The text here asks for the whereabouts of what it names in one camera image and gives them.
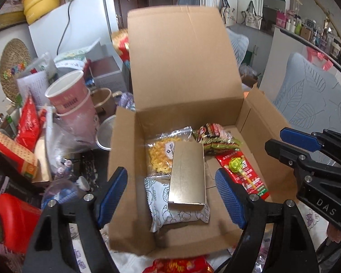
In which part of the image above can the woven round mat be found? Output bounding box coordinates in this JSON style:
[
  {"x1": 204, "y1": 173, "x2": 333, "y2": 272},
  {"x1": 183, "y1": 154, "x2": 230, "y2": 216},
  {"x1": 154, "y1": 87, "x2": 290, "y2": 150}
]
[{"x1": 0, "y1": 38, "x2": 31, "y2": 103}]

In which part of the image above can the clear waffle cookie bag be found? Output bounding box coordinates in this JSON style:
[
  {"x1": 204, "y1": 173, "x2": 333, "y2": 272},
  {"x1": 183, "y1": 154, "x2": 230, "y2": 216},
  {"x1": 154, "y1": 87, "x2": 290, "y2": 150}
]
[{"x1": 145, "y1": 126, "x2": 193, "y2": 177}]

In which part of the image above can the white refrigerator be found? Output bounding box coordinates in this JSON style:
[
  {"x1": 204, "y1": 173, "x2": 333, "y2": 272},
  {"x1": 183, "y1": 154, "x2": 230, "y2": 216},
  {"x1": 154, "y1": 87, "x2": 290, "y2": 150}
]
[{"x1": 29, "y1": 0, "x2": 119, "y2": 57}]

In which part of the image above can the red long snack packet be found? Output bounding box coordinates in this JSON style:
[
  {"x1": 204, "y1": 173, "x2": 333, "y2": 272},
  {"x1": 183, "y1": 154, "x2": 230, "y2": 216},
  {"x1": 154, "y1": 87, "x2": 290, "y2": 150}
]
[{"x1": 216, "y1": 149, "x2": 269, "y2": 199}]

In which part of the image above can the glass mug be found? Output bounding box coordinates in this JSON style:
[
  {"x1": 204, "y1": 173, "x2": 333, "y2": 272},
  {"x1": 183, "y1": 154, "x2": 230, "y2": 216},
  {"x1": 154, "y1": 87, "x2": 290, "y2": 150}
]
[{"x1": 41, "y1": 176, "x2": 90, "y2": 210}]

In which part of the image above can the open cardboard box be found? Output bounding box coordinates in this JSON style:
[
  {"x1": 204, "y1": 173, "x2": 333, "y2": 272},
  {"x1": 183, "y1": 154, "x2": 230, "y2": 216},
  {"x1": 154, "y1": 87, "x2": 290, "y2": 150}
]
[{"x1": 108, "y1": 6, "x2": 297, "y2": 259}]

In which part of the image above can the large red candy bag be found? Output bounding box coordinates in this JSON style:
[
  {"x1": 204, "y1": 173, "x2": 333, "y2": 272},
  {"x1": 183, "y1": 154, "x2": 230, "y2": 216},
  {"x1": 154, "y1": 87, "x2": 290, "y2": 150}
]
[{"x1": 143, "y1": 256, "x2": 214, "y2": 273}]

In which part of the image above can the red foil packet upright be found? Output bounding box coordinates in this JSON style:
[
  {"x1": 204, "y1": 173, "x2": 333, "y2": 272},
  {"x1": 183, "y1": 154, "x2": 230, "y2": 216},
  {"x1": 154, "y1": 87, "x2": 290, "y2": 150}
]
[{"x1": 16, "y1": 92, "x2": 40, "y2": 151}]

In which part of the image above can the green lollipop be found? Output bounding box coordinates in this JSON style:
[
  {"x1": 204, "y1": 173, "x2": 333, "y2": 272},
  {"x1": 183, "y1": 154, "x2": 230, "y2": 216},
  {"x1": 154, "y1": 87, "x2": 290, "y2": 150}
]
[{"x1": 228, "y1": 157, "x2": 256, "y2": 189}]

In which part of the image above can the pink paper cup stack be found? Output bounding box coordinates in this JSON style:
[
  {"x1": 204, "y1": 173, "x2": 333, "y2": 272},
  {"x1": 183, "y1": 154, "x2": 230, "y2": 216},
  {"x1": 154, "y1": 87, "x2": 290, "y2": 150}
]
[{"x1": 45, "y1": 70, "x2": 100, "y2": 146}]

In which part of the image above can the red plastic canister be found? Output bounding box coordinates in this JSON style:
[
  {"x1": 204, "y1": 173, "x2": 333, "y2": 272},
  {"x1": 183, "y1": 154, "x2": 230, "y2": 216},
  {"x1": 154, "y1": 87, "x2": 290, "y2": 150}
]
[{"x1": 0, "y1": 193, "x2": 42, "y2": 255}]

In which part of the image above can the white bread print snack bag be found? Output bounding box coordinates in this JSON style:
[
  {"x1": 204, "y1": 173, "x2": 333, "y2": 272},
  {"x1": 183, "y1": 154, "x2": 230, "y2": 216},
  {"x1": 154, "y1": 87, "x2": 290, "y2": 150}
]
[{"x1": 143, "y1": 177, "x2": 210, "y2": 233}]

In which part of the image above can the small gold cardboard box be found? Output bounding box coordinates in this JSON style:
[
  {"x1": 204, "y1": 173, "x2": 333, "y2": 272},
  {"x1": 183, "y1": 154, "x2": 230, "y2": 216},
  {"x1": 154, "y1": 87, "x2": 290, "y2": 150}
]
[{"x1": 169, "y1": 141, "x2": 207, "y2": 206}]

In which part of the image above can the green brown snack packet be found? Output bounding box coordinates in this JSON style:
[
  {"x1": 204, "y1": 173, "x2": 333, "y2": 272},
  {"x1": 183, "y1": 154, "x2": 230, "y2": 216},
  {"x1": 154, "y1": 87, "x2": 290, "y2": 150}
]
[{"x1": 192, "y1": 123, "x2": 241, "y2": 155}]

